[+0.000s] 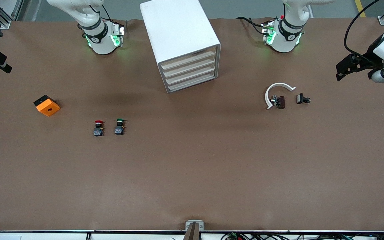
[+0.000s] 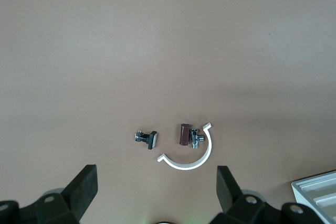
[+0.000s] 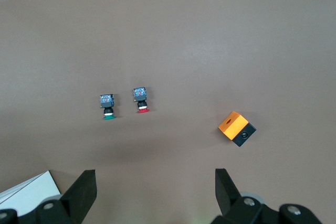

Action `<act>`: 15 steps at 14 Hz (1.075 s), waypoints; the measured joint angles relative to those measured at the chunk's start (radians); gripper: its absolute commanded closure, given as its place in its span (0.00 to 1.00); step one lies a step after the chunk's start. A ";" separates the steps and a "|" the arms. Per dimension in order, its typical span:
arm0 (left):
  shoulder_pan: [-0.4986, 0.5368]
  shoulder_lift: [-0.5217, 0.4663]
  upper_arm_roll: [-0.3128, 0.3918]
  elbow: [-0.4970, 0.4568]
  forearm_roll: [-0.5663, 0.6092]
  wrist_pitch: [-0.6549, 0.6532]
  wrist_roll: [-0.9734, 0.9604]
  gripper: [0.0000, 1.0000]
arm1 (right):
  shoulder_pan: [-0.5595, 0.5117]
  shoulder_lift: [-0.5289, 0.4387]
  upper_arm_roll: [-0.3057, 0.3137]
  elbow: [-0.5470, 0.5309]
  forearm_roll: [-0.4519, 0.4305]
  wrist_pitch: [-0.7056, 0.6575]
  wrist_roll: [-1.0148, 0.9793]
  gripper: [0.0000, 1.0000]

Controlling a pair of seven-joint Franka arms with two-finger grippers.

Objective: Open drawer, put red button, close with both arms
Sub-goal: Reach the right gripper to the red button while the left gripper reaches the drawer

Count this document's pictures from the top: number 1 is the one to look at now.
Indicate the red push button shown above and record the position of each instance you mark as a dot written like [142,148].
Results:
[98,128]

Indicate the small black component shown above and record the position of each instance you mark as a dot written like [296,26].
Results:
[300,98]

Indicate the orange and black box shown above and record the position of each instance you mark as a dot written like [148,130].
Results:
[48,106]

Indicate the brown camera post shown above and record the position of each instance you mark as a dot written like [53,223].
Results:
[192,233]

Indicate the small brown component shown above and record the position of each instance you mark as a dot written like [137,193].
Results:
[281,102]

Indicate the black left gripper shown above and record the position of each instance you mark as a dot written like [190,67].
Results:
[367,59]

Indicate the white curved plastic piece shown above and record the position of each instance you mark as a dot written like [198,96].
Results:
[278,84]

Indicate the white drawer cabinet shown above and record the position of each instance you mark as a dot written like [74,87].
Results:
[175,26]

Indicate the grey metal bracket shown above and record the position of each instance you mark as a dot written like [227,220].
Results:
[187,224]

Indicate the green push button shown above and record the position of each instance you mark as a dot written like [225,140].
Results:
[120,127]

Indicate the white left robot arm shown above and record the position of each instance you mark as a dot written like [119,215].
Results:
[285,40]

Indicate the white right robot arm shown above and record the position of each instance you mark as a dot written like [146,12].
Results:
[98,43]

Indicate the white table edge rail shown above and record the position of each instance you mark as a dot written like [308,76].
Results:
[45,236]

